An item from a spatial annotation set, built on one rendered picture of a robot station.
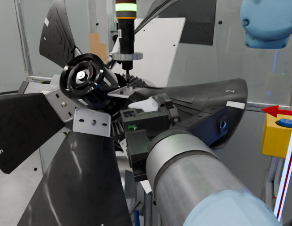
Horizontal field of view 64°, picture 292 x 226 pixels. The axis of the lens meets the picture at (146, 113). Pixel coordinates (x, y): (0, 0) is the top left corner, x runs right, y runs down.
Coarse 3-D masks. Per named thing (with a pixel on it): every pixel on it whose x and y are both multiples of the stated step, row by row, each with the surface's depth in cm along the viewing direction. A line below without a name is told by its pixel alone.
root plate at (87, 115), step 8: (80, 112) 55; (88, 112) 56; (96, 112) 57; (88, 120) 55; (96, 120) 56; (104, 120) 57; (80, 128) 53; (88, 128) 54; (96, 128) 56; (104, 128) 57
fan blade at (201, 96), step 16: (240, 80) 52; (144, 96) 49; (176, 96) 48; (192, 96) 48; (208, 96) 48; (224, 96) 47; (240, 96) 46; (192, 112) 43; (240, 112) 42; (224, 144) 38
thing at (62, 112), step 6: (54, 90) 59; (60, 90) 59; (48, 96) 60; (54, 96) 60; (60, 96) 60; (54, 102) 61; (60, 102) 61; (66, 102) 61; (72, 102) 61; (54, 108) 61; (60, 108) 61; (66, 108) 61; (72, 108) 61; (60, 114) 62; (66, 114) 62; (72, 114) 62; (66, 120) 63
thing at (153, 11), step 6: (156, 0) 71; (162, 0) 63; (168, 0) 58; (174, 0) 55; (150, 6) 73; (156, 6) 63; (162, 6) 58; (168, 6) 55; (150, 12) 62; (156, 12) 57; (144, 18) 69; (150, 18) 56; (144, 24) 56; (138, 30) 56
